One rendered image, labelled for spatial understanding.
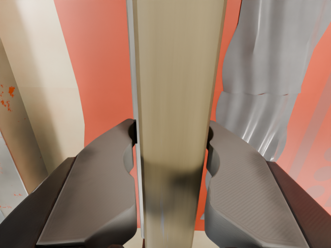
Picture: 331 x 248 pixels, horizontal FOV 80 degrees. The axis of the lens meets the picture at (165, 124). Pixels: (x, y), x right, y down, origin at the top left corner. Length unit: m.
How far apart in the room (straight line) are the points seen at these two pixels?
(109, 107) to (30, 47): 0.08
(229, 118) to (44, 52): 0.17
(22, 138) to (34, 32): 0.10
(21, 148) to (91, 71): 0.10
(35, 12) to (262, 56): 0.18
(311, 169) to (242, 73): 0.15
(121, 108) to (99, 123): 0.03
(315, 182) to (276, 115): 0.12
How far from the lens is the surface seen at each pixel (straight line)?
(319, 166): 0.28
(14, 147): 0.22
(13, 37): 0.21
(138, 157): 0.17
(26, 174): 0.24
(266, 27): 0.19
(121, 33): 0.18
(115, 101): 0.19
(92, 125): 0.21
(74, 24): 0.19
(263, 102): 0.20
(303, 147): 0.26
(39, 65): 0.21
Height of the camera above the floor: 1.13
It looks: 61 degrees down
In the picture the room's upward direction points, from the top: 179 degrees counter-clockwise
